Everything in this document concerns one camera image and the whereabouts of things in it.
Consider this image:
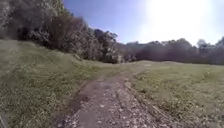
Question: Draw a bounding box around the grey paved path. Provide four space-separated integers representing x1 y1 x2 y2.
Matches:
53 62 188 128

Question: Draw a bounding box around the grass field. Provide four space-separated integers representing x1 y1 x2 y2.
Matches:
128 59 224 128

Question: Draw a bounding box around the grass verge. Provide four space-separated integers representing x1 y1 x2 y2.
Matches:
0 39 134 128

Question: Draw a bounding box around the wood of trees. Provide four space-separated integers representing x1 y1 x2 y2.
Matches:
0 0 224 66

